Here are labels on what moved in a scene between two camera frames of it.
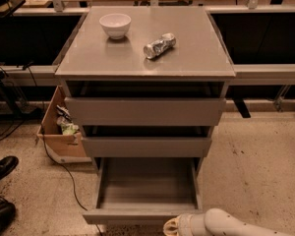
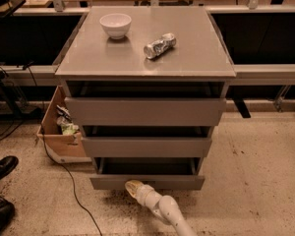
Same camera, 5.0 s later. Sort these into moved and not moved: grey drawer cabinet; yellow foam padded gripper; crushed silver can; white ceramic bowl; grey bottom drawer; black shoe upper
Moved: yellow foam padded gripper; grey bottom drawer
Not moved: white ceramic bowl; black shoe upper; grey drawer cabinet; crushed silver can
